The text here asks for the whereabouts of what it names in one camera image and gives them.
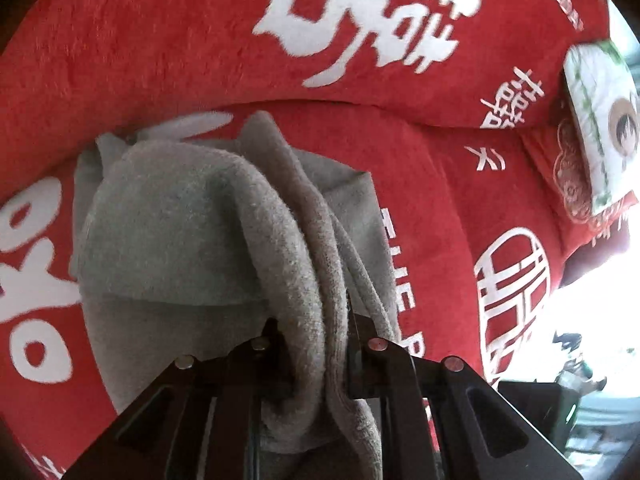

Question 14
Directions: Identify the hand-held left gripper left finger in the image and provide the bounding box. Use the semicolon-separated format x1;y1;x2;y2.
62;317;297;480

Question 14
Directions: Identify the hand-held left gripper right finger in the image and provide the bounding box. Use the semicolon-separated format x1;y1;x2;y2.
347;310;584;480

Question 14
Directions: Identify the grey fleece garment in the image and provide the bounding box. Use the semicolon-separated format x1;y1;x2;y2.
70;110;404;480

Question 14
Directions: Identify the red embroidered cushion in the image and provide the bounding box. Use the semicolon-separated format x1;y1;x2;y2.
520;119;639;257

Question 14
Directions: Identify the white cartoon print pillow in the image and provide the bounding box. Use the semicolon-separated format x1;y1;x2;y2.
562;38;640;211

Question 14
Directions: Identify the red printed blanket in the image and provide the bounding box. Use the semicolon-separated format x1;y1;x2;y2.
0;0;632;480

